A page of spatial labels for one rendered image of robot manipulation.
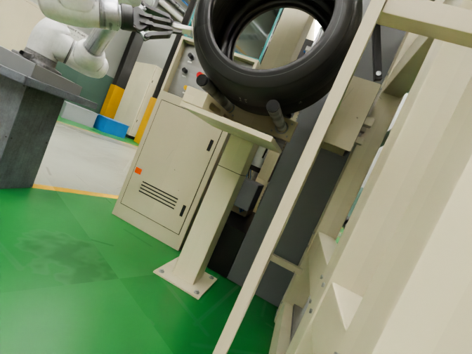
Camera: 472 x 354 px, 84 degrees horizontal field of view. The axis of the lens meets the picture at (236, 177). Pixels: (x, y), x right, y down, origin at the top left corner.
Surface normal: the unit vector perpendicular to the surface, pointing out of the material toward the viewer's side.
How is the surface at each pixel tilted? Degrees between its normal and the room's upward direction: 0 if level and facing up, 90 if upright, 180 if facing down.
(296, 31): 90
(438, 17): 90
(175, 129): 90
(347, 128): 90
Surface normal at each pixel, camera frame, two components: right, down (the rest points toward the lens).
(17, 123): 0.90, 0.40
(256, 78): -0.28, 0.15
